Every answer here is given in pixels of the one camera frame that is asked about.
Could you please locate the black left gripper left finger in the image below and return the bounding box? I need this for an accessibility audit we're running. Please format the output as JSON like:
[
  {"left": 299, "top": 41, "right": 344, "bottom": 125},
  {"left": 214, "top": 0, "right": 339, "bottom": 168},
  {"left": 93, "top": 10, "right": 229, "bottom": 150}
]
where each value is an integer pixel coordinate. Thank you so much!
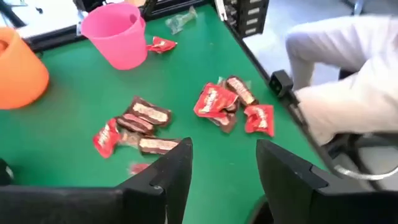
[{"left": 0, "top": 136, "right": 194, "bottom": 224}]

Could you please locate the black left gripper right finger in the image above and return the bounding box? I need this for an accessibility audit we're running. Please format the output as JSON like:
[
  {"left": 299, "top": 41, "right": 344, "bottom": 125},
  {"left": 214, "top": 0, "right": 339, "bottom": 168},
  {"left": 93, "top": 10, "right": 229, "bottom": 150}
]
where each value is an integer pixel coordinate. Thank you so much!
[{"left": 256, "top": 139, "right": 398, "bottom": 224}]

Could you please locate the red clear candy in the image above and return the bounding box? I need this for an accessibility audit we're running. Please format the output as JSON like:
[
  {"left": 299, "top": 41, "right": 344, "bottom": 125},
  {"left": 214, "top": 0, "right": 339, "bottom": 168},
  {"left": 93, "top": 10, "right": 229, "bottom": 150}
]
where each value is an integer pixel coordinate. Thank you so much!
[{"left": 128, "top": 161, "right": 152, "bottom": 176}]

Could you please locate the red Skittles pack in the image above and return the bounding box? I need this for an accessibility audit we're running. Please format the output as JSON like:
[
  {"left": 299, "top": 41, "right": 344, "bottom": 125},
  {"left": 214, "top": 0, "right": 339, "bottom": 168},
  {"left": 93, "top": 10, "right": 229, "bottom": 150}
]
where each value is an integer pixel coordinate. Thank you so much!
[
  {"left": 146, "top": 35, "right": 178, "bottom": 55},
  {"left": 193, "top": 82, "right": 239, "bottom": 119},
  {"left": 243, "top": 104, "right": 275, "bottom": 138},
  {"left": 92, "top": 118, "right": 122, "bottom": 159}
]

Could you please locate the clear wrapped hard candy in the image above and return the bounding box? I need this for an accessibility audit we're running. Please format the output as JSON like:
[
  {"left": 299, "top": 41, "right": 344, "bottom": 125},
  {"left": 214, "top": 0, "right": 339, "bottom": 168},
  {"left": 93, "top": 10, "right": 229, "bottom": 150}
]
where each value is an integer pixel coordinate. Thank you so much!
[
  {"left": 165, "top": 6, "right": 199, "bottom": 35},
  {"left": 119, "top": 129, "right": 141, "bottom": 147}
]

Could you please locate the black office chair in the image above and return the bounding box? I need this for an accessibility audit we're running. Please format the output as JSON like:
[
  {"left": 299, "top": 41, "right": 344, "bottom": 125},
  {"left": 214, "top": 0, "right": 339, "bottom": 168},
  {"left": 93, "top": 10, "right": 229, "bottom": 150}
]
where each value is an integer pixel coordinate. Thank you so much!
[{"left": 323, "top": 70, "right": 398, "bottom": 191}]

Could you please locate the brown PayDay bar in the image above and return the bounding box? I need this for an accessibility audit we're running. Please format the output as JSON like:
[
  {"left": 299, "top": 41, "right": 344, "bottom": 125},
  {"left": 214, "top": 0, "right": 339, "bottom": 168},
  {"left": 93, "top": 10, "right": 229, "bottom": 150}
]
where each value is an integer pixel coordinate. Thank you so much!
[
  {"left": 115, "top": 113, "right": 155, "bottom": 136},
  {"left": 224, "top": 75, "right": 260, "bottom": 107},
  {"left": 210, "top": 110, "right": 238, "bottom": 134},
  {"left": 137, "top": 136, "right": 182, "bottom": 156},
  {"left": 125, "top": 96, "right": 173, "bottom": 127}
]

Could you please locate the person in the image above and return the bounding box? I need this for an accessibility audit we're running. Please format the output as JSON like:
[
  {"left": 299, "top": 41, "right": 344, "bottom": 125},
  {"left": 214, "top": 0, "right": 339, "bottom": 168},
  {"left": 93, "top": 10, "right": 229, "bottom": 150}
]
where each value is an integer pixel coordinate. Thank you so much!
[{"left": 285, "top": 14, "right": 398, "bottom": 147}]

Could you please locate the orange pumpkin face bucket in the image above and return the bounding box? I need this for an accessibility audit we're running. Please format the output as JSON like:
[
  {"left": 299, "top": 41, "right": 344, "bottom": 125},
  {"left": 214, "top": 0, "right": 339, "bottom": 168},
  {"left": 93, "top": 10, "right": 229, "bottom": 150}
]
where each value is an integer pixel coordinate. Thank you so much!
[{"left": 0, "top": 26, "right": 50, "bottom": 110}]

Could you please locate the pink plastic bucket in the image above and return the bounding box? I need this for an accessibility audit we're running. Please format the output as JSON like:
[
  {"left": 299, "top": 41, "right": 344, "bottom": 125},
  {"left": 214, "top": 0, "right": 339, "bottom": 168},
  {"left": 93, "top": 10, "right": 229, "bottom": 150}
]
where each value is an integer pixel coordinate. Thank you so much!
[{"left": 81, "top": 2, "right": 149, "bottom": 71}]

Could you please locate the green table mat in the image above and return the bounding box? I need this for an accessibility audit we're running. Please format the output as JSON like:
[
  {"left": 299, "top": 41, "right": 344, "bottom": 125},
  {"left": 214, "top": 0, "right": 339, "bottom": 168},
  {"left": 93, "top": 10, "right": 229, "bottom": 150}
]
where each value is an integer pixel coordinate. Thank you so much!
[{"left": 0, "top": 4, "right": 327, "bottom": 224}]

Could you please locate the black labelled equipment box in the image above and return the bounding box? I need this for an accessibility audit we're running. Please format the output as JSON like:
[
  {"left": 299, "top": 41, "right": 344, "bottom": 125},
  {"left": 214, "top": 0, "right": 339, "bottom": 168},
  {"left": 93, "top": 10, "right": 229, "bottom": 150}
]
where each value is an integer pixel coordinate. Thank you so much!
[{"left": 222, "top": 0, "right": 271, "bottom": 39}]

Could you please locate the small black table camera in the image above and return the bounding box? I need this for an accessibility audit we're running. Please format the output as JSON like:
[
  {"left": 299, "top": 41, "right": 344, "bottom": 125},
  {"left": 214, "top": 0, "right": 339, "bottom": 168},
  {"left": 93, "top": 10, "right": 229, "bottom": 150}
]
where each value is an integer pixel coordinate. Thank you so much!
[{"left": 268, "top": 69, "right": 295, "bottom": 99}]

